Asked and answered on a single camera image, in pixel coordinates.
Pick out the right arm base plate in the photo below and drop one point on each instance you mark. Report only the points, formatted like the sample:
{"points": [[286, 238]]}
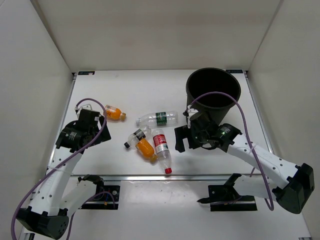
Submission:
{"points": [[232, 200]]}

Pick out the left table corner sticker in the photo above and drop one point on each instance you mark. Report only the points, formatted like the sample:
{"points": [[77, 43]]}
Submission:
{"points": [[86, 73]]}

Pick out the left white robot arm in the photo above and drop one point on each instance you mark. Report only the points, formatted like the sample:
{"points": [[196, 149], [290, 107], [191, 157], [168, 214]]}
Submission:
{"points": [[50, 212]]}

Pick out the small orange juice bottle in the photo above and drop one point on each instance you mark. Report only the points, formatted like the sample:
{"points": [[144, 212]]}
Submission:
{"points": [[114, 114]]}

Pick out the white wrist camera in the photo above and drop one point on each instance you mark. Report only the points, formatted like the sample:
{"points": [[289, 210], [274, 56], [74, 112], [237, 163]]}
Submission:
{"points": [[189, 112], [83, 107]]}

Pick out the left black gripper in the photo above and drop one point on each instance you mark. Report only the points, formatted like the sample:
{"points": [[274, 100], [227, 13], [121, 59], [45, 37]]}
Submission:
{"points": [[105, 136]]}

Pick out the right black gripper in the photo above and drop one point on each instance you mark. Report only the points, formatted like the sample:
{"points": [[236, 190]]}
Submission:
{"points": [[186, 133]]}

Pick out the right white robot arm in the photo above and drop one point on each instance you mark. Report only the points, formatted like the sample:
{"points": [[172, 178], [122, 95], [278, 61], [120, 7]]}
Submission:
{"points": [[289, 184]]}

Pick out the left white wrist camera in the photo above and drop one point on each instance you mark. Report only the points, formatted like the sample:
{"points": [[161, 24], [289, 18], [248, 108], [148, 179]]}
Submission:
{"points": [[83, 107]]}

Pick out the clear bottle black cap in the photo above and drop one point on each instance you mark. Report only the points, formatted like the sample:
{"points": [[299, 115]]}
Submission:
{"points": [[144, 132]]}

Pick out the clear bottle red label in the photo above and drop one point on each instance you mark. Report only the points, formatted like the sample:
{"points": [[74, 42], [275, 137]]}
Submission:
{"points": [[162, 150]]}

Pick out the clear bottle green label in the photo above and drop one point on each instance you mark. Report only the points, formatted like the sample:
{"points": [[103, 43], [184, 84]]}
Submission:
{"points": [[158, 119]]}

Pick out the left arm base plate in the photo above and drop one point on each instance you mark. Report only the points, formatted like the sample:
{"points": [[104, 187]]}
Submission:
{"points": [[105, 201]]}

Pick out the table corner sticker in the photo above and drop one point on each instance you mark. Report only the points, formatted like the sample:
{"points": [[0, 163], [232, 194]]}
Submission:
{"points": [[86, 73], [234, 71]]}

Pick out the right table corner sticker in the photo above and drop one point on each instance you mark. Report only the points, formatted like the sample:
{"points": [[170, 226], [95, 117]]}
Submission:
{"points": [[234, 71]]}

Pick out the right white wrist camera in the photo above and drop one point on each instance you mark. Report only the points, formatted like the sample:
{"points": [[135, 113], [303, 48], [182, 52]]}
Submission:
{"points": [[189, 112]]}

